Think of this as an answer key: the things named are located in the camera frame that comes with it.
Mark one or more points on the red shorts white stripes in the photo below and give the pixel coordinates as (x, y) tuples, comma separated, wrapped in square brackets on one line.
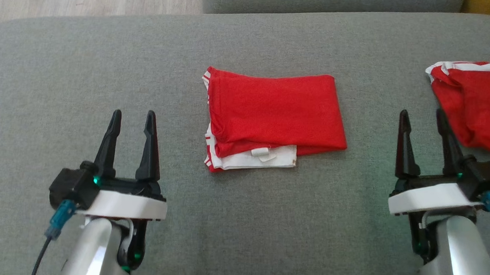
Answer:
[(481, 105)]

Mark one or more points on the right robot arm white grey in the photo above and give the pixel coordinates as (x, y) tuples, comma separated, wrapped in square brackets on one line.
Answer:
[(463, 261)]

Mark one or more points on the large grey sofa seat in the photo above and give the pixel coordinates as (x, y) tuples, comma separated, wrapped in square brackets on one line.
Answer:
[(265, 223)]

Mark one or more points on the red basketball jersey black lettering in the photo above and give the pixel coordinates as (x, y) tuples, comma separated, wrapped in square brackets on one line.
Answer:
[(272, 109)]

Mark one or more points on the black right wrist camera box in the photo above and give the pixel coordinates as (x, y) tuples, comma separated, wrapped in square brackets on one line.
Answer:
[(487, 178)]

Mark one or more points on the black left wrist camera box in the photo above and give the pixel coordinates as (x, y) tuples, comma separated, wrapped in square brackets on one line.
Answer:
[(72, 186)]

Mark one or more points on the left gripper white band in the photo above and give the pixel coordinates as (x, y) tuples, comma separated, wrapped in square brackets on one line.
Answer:
[(130, 205)]

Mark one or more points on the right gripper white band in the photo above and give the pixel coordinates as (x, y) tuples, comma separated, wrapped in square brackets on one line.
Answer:
[(432, 198)]

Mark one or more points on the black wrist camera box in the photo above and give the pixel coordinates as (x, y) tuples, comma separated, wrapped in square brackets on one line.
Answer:
[(487, 178), (72, 186)]

